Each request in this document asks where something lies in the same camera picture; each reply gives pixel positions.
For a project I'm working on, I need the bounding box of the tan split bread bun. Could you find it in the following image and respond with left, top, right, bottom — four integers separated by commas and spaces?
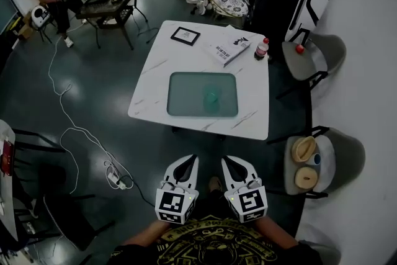
290, 135, 318, 163

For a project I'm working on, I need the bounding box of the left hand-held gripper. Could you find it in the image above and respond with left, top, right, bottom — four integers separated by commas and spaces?
154, 154, 200, 225

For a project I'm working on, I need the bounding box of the cola bottle with red cap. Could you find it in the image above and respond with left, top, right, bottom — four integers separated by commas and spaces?
254, 37, 270, 61

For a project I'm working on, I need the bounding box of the tan round bread bun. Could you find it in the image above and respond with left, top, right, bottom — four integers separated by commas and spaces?
294, 166, 319, 189

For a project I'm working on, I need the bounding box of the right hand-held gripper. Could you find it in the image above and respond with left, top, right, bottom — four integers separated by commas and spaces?
220, 155, 269, 224

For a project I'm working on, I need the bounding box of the person's left forearm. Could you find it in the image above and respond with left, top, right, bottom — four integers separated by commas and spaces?
122, 220, 171, 251

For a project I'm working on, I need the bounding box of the green translucent cup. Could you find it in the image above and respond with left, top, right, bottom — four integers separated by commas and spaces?
202, 85, 223, 114

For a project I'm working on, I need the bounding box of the white power strip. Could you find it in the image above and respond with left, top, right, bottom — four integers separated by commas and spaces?
107, 172, 127, 191

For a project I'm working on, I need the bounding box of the cardboard box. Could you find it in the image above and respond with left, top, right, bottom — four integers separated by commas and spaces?
17, 17, 35, 40

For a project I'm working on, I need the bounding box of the white desk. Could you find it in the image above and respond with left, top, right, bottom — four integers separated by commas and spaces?
0, 119, 19, 241

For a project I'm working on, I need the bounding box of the white book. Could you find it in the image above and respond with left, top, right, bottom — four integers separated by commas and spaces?
208, 33, 252, 68

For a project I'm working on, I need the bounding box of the grey chair with black legs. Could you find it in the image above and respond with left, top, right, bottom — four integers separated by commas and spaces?
265, 125, 367, 200
275, 28, 347, 101

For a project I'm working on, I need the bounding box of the person's shoe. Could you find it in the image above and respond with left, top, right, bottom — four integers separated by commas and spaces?
208, 176, 223, 194

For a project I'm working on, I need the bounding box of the person's right forearm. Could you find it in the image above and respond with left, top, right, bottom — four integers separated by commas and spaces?
254, 216, 300, 249

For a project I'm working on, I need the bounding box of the dark wooden table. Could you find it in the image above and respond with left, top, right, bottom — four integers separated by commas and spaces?
75, 0, 149, 51

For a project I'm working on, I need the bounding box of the person's black printed shirt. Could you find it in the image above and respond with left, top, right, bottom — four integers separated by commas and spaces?
107, 191, 325, 265

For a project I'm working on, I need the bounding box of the black picture frame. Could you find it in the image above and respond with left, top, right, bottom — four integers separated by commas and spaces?
170, 26, 202, 47

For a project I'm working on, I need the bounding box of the red phone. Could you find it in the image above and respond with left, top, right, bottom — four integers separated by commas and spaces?
1, 140, 15, 177

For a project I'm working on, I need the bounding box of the small white appliance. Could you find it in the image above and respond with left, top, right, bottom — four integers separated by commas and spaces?
30, 5, 52, 30

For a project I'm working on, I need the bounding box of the white floor cable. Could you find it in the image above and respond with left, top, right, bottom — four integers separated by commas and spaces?
47, 17, 135, 196

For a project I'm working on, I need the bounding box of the green rectangular tray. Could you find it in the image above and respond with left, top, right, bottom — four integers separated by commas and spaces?
166, 71, 239, 119

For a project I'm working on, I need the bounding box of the white marble square table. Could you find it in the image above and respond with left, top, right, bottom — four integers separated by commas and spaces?
127, 20, 270, 141

